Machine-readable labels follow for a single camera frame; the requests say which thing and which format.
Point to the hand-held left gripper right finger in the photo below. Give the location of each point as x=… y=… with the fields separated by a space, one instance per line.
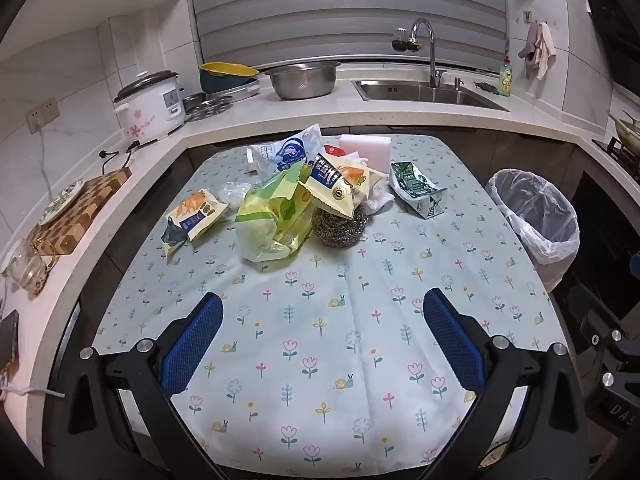
x=452 y=340

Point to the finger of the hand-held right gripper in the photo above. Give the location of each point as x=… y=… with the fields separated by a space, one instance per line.
x=602 y=315

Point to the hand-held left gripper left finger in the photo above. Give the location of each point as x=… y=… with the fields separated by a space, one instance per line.
x=195 y=340

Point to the trash bin with white liner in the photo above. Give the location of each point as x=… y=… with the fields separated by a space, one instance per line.
x=540 y=220

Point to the blue white plastic bag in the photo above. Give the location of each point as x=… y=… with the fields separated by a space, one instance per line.
x=290 y=152

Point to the red plastic bag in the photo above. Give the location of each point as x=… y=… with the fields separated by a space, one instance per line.
x=334 y=151

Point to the built-in black oven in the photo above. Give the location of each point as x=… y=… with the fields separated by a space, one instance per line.
x=607 y=225

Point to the yellow blue snack packet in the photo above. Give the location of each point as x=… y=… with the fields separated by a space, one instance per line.
x=195 y=215
x=330 y=185

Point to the floral tablecloth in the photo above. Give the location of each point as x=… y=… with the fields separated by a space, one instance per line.
x=320 y=360

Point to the yellow green plastic bag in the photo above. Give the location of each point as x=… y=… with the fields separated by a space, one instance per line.
x=265 y=220

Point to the clear crumpled plastic wrap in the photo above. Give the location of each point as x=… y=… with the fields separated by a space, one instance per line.
x=234 y=194

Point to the steel wool scourer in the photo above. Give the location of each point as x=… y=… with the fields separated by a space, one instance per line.
x=340 y=232

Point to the white crumpled tissue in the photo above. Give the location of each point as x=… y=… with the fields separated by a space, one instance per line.
x=380 y=201

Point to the green crumpled packet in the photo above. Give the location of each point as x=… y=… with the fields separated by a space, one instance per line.
x=415 y=187

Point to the black gas stove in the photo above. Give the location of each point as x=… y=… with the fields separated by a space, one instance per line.
x=620 y=155

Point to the checkered wooden chopping board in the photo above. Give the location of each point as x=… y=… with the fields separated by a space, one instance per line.
x=95 y=200

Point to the pan with glass lid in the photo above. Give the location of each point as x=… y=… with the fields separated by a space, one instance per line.
x=629 y=131

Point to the black flat device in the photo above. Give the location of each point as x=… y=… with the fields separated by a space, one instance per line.
x=7 y=340

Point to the glass pitcher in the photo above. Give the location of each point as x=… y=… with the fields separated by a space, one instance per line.
x=22 y=265

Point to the patterned ceramic plate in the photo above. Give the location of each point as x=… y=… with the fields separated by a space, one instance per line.
x=62 y=201

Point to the white sponge block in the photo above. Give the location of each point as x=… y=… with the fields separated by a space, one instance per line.
x=370 y=152

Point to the round metal steamer rack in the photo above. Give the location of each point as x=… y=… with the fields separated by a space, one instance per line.
x=205 y=109

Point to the white floral rice cooker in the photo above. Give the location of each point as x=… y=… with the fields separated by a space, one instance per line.
x=150 y=110

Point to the stainless steel sink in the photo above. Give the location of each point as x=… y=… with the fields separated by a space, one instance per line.
x=425 y=92

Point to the green dish soap bottle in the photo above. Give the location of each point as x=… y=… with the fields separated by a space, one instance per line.
x=506 y=80

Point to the dark mesh scrubber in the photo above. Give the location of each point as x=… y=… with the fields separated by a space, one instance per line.
x=486 y=87

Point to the sink soap dispenser pump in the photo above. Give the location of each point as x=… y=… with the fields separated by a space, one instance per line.
x=457 y=84

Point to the yellow blue plastic basin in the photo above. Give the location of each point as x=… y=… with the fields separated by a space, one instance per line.
x=225 y=80

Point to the cream hanging cloth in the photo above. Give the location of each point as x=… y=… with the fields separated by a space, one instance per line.
x=545 y=52

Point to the stainless steel bowl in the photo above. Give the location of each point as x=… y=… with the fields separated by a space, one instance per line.
x=300 y=82

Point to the black range hood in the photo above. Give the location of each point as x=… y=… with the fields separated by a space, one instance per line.
x=615 y=25

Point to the chrome kitchen faucet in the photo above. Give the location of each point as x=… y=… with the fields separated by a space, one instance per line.
x=431 y=50

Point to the grey striped window blind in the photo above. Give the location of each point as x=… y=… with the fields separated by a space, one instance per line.
x=325 y=10

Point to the wide wall socket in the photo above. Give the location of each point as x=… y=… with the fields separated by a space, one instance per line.
x=42 y=115

